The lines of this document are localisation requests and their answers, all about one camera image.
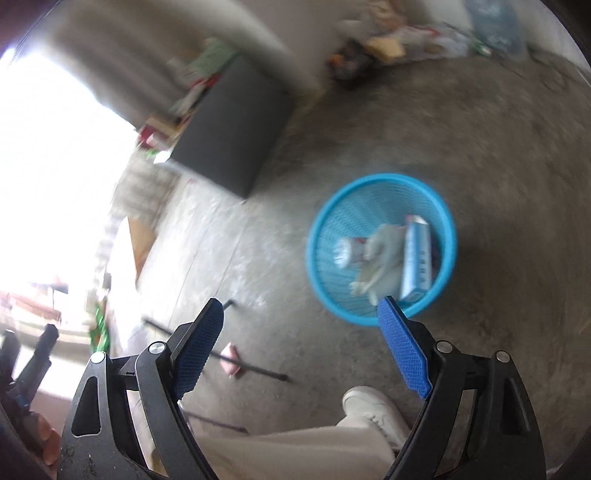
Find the person's beige trousers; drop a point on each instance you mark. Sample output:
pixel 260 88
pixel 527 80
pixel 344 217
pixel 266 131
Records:
pixel 286 454

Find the white plastic bottle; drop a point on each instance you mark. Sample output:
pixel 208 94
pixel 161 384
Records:
pixel 348 253

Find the blue mesh wastebasket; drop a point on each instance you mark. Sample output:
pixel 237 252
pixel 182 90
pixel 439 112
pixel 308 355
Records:
pixel 332 221

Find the red container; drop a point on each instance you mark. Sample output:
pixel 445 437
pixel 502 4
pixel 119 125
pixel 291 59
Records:
pixel 148 136

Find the tan paper bag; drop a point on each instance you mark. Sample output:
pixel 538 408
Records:
pixel 383 47

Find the dark basket with clutter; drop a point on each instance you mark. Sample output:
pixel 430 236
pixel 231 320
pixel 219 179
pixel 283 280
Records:
pixel 348 62

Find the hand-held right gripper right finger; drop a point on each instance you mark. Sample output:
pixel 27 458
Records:
pixel 406 350

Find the pile of clear plastic bags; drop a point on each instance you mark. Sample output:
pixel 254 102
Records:
pixel 434 40

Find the person's left hand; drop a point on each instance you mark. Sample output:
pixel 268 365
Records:
pixel 47 441

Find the green and white box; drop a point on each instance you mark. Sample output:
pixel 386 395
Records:
pixel 214 57

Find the blue and white carton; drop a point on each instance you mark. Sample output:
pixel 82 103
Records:
pixel 415 258

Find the small pink block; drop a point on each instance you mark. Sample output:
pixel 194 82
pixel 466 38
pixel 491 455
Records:
pixel 231 361

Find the grey cabinet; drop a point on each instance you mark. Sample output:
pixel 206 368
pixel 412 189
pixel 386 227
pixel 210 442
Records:
pixel 231 129

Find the large clear water jug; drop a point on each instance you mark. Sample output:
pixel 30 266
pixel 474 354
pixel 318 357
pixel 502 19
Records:
pixel 496 25

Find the person's white shoe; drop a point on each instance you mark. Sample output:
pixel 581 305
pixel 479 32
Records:
pixel 374 413

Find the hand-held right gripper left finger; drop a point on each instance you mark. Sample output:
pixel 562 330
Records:
pixel 198 350

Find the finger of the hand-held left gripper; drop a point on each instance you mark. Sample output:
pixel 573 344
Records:
pixel 44 348
pixel 10 353

